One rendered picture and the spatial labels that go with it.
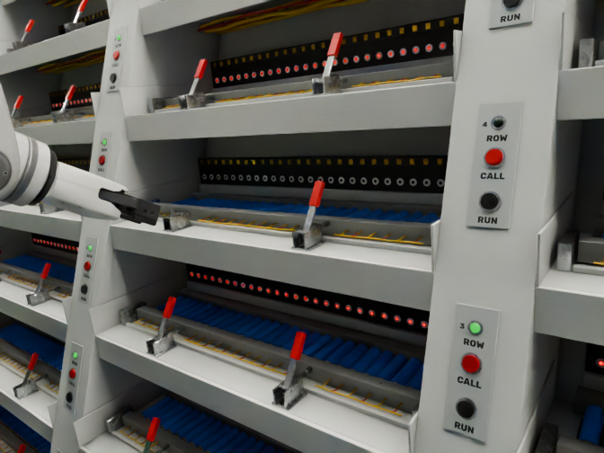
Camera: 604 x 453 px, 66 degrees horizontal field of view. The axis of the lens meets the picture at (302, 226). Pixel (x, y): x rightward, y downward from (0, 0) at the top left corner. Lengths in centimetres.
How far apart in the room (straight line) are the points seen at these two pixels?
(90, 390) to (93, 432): 8
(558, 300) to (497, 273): 6
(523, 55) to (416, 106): 11
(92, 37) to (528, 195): 90
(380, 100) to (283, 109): 15
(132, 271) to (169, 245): 19
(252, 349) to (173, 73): 57
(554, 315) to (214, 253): 44
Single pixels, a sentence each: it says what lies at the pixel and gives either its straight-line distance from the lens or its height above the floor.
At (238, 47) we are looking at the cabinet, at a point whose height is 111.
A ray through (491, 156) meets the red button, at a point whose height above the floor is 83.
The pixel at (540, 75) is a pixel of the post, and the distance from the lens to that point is 51.
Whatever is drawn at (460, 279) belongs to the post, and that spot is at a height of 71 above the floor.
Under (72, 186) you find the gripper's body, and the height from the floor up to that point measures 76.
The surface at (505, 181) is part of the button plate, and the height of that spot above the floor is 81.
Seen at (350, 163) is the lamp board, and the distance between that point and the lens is 74.
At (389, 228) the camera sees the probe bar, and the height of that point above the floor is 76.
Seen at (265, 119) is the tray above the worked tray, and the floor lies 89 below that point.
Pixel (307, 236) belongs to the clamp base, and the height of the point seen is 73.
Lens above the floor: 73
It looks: 2 degrees up
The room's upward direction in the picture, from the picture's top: 7 degrees clockwise
